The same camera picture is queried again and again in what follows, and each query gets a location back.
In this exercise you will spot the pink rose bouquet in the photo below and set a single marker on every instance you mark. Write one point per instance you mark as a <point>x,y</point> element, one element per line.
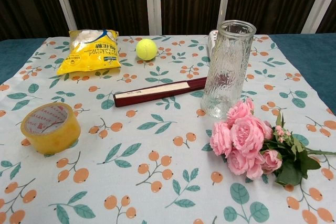
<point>246,134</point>

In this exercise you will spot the ribbed clear glass vase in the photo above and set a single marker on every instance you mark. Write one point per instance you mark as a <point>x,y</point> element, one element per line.
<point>225,77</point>

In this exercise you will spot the dark red folded fan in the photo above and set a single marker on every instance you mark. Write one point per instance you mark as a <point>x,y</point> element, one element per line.
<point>147,95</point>

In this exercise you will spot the yellow-green tennis ball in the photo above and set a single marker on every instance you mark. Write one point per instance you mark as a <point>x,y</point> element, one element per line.
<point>146,49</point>

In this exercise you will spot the fruit and leaf print tablecloth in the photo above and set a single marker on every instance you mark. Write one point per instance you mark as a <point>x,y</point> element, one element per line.
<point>147,161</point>

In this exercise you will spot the small white printed bottle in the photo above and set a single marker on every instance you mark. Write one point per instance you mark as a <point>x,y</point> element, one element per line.
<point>212,43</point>

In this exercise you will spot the yellow marshmallow bag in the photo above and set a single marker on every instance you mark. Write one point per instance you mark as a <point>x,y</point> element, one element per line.
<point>89,56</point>

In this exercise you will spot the yellowish packing tape roll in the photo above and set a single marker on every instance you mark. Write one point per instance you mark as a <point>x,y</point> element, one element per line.
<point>60,137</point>

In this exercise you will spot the teal table cover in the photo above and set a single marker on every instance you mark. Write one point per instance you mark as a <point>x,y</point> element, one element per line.
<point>309,58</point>

